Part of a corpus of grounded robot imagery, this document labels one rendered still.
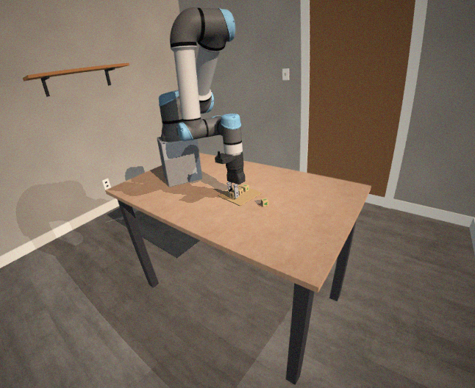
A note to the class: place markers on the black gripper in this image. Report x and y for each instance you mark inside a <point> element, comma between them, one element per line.
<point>233,158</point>

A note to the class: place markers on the tan flat mat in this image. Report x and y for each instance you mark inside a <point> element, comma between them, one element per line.
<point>245,197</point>

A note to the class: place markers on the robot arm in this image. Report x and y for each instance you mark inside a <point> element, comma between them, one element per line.
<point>211,28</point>

